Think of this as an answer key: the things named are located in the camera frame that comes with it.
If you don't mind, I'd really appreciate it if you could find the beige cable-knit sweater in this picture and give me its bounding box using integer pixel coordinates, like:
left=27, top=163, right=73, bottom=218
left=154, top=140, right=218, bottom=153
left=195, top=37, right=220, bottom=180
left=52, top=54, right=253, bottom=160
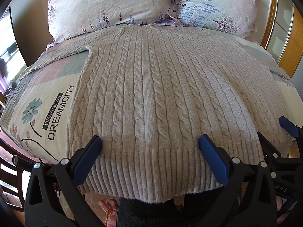
left=22, top=25, right=291, bottom=203

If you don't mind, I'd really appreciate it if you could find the dark wooden chair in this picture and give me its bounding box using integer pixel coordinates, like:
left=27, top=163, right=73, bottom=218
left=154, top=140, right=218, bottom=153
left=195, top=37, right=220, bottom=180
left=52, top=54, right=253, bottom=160
left=1, top=139, right=35, bottom=212

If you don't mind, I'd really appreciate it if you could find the wooden glass-panel wardrobe door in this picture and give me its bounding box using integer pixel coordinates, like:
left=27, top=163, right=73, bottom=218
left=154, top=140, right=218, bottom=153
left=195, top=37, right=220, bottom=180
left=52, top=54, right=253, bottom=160
left=253, top=0, right=302, bottom=77

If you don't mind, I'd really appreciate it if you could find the pastel floral bed sheet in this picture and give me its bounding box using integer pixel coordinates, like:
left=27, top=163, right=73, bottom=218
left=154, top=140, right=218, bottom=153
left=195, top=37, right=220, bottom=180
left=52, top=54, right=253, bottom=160
left=1, top=36, right=297, bottom=163

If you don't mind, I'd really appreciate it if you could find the right pink lavender pillow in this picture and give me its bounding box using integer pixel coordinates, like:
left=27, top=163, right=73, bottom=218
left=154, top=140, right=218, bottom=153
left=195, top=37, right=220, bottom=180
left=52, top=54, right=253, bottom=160
left=169, top=0, right=260, bottom=38

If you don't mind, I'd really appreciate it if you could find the left pink floral pillow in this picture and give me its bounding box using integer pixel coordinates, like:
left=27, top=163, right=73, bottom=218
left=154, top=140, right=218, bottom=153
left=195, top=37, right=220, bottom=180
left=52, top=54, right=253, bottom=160
left=47, top=0, right=171, bottom=43

